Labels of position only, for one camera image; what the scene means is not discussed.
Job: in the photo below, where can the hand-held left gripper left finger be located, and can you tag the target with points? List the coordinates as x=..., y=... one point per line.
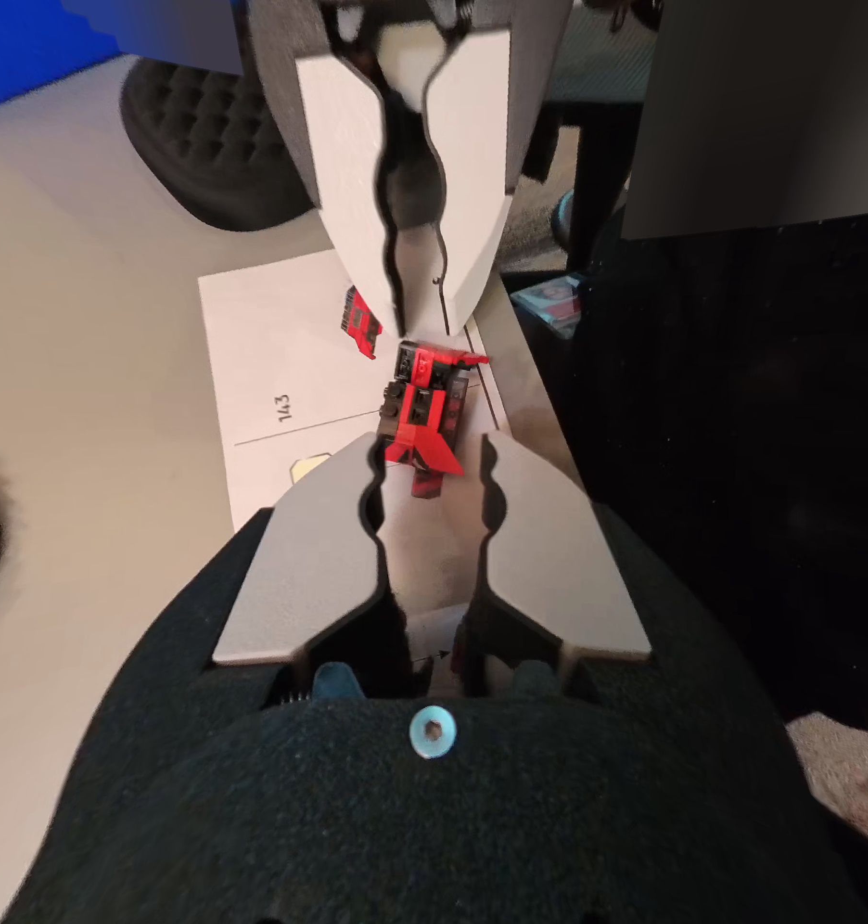
x=304, y=570

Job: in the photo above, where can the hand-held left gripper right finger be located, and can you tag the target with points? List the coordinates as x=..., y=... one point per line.
x=564, y=570

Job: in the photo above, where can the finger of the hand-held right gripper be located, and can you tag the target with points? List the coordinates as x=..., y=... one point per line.
x=477, y=159
x=340, y=159

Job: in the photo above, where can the red lego subassembly with clear piece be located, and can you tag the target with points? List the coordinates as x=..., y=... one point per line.
x=419, y=419

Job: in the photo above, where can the lego instruction booklet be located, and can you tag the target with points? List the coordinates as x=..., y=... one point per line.
x=275, y=339

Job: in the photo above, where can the round grey chair foot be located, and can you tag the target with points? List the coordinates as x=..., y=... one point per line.
x=564, y=216

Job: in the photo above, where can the black mesh office chair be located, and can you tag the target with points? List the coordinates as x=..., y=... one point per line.
x=593, y=188

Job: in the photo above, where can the black egg-crate foam pad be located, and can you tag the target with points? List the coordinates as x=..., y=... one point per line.
x=203, y=144

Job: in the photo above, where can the red and blue printed box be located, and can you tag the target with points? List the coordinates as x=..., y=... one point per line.
x=549, y=303

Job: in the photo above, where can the blue plastic storage bin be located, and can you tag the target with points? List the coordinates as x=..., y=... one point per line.
x=15, y=50

